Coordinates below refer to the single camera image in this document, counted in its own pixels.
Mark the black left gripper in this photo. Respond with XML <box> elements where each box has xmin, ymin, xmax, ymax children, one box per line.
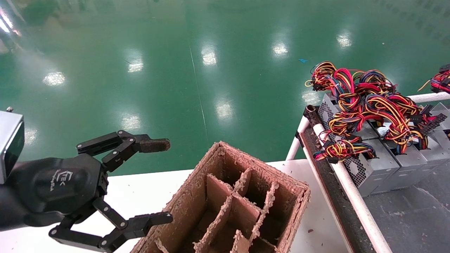
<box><xmin>13</xmin><ymin>130</ymin><xmax>173</xmax><ymax>253</ymax></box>

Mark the brown cardboard box with dividers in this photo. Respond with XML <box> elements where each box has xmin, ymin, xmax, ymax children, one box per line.
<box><xmin>131</xmin><ymin>141</ymin><xmax>311</xmax><ymax>253</ymax></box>

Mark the white pipe leg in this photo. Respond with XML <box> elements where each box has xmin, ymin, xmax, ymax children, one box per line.
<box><xmin>285</xmin><ymin>116</ymin><xmax>310</xmax><ymax>161</ymax></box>

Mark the black pipe connector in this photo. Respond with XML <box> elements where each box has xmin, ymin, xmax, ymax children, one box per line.
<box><xmin>304</xmin><ymin>105</ymin><xmax>322</xmax><ymax>124</ymax></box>

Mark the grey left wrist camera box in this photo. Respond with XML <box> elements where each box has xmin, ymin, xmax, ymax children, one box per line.
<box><xmin>0</xmin><ymin>106</ymin><xmax>25</xmax><ymax>185</ymax></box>

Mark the small coloured wire bundle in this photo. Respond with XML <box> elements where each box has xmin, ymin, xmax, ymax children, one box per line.
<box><xmin>313</xmin><ymin>135</ymin><xmax>376</xmax><ymax>164</ymax></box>

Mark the tangled coloured wire bundle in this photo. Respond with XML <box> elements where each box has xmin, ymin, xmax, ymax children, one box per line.
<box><xmin>304</xmin><ymin>61</ymin><xmax>397</xmax><ymax>106</ymax></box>
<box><xmin>327</xmin><ymin>92</ymin><xmax>448</xmax><ymax>155</ymax></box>

